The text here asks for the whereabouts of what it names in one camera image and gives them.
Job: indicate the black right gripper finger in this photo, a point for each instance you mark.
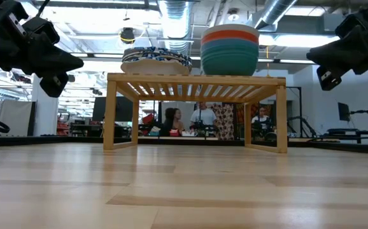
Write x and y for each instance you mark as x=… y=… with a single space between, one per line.
x=328 y=78
x=340 y=52

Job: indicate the brown patterned hanging cloth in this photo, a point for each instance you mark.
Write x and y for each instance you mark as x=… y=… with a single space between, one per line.
x=225 y=121

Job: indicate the black monitor screen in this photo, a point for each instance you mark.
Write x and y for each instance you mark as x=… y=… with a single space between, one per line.
x=123 y=109

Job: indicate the wooden slatted shelf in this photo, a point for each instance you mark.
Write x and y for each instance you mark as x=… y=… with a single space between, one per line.
x=196 y=79

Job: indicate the silver round ceiling duct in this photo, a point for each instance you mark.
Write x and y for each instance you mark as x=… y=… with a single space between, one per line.
x=176 y=19
x=271 y=12

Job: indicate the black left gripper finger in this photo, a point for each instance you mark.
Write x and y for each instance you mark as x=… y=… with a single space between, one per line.
x=54 y=85
x=53 y=60

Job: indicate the white round pillar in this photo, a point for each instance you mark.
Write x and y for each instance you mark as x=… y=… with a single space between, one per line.
x=45 y=114

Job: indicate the white partition panel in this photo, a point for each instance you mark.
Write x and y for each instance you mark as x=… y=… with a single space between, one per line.
x=15 y=117

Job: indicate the black ceiling dome camera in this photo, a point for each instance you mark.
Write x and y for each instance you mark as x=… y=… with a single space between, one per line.
x=127 y=33

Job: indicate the teal plastic bowl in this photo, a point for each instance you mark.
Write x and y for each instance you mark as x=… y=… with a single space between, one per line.
x=230 y=68
x=230 y=54
x=230 y=45

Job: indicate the red bag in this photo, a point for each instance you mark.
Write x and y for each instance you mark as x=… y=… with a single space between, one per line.
x=148 y=119

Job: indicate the person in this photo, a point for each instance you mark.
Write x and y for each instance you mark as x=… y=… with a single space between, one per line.
x=260 y=122
x=203 y=116
x=171 y=122

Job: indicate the orange plastic bowl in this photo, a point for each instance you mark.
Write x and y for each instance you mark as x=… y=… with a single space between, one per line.
x=230 y=36

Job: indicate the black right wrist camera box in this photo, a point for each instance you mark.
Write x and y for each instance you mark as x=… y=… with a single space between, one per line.
x=359 y=20

